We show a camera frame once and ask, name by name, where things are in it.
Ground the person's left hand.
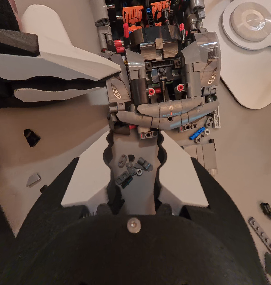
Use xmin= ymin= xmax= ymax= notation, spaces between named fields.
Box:
xmin=11 ymin=0 xmax=22 ymax=31

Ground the grey lego clip piece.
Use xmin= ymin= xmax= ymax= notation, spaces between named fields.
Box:
xmin=134 ymin=157 xmax=154 ymax=172

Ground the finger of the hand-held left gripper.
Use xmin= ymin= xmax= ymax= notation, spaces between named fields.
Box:
xmin=11 ymin=83 xmax=107 ymax=103
xmin=0 ymin=36 xmax=122 ymax=84

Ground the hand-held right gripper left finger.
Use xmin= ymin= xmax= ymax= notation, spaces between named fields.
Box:
xmin=60 ymin=131 xmax=115 ymax=213

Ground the white rounded base plate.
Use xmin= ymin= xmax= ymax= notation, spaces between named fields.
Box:
xmin=217 ymin=0 xmax=271 ymax=109

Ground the group of small grey lego pieces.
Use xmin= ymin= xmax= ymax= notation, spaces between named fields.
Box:
xmin=115 ymin=154 xmax=144 ymax=189

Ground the pile of loose lego pieces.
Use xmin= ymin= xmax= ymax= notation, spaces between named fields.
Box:
xmin=248 ymin=194 xmax=271 ymax=279

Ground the grey lego car model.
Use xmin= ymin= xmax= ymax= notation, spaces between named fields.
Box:
xmin=94 ymin=0 xmax=222 ymax=140

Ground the black lego wedge piece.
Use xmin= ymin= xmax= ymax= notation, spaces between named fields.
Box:
xmin=24 ymin=129 xmax=41 ymax=147

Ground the dark grey lego panel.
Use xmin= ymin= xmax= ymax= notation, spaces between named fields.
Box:
xmin=183 ymin=139 xmax=217 ymax=176

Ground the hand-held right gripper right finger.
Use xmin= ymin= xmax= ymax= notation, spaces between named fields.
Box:
xmin=154 ymin=130 xmax=209 ymax=215

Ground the small grey lego slope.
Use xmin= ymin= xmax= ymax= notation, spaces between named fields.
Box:
xmin=26 ymin=173 xmax=41 ymax=187

